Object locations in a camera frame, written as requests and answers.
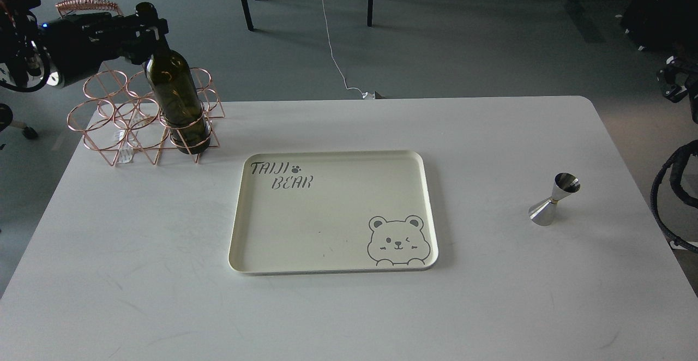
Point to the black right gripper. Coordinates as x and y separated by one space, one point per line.
78 44

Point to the dark green wine bottle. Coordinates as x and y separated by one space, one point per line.
168 74

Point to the silver steel jigger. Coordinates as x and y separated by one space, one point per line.
544 212

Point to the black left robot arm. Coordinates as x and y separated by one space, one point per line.
26 66

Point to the left chair caster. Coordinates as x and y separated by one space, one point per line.
28 132

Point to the cream bear print tray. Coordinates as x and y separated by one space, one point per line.
327 212

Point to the rose gold wire bottle rack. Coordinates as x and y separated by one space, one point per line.
120 117

